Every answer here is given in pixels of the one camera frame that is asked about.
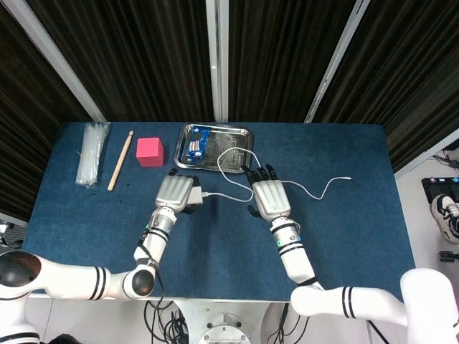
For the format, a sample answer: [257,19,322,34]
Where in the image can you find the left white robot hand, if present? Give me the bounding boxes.
[153,168,202,215]

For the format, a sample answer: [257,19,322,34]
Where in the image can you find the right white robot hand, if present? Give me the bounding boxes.
[240,163,292,220]

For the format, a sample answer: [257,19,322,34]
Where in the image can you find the white charger adapter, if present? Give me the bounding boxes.
[186,185,209,207]

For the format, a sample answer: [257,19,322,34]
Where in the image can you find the white USB cable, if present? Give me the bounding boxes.
[202,146,354,204]

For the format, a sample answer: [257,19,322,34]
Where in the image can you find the pink foam cube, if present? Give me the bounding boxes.
[135,137,166,168]

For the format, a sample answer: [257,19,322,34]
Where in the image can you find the blue cookie packet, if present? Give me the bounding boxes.
[185,125,211,161]

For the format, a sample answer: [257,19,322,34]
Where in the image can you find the wooden stick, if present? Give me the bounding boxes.
[107,130,135,192]

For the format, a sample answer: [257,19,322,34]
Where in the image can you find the stainless steel tray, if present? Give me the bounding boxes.
[174,123,254,175]

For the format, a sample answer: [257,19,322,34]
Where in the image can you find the blue felt table mat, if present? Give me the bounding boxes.
[22,121,425,305]

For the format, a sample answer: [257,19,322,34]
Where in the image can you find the bundle of clear straws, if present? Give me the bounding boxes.
[74,122,111,188]

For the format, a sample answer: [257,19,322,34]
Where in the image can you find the dark ribbed curtain panel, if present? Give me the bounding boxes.
[228,0,356,123]
[313,0,459,173]
[27,0,216,123]
[0,0,95,222]

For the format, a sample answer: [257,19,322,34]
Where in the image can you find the black device on floor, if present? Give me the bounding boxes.
[420,176,459,205]

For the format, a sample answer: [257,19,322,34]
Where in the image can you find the black and white sneaker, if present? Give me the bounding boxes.
[430,194,459,244]

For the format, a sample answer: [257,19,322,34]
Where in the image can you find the black cables under table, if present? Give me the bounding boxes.
[143,300,304,344]

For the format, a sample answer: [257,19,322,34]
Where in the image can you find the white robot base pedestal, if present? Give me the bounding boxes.
[175,299,277,344]

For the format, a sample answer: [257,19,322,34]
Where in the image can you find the white frame post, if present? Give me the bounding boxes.
[205,0,230,123]
[1,0,108,123]
[303,0,372,124]

